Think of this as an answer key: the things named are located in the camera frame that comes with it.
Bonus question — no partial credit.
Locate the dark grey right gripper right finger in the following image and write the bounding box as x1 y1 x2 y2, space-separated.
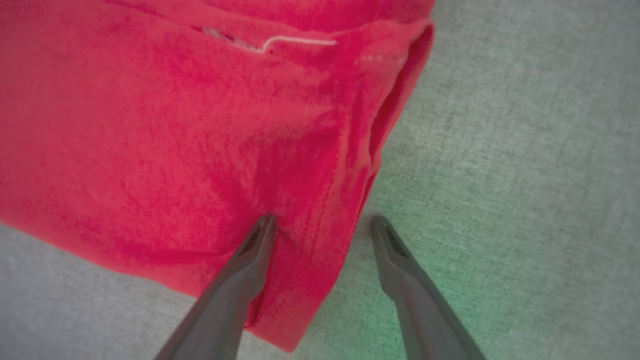
370 215 487 360

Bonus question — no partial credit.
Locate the red and white garment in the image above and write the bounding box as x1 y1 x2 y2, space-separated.
0 0 436 353

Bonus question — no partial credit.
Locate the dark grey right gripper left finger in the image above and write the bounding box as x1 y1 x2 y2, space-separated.
155 215 279 360

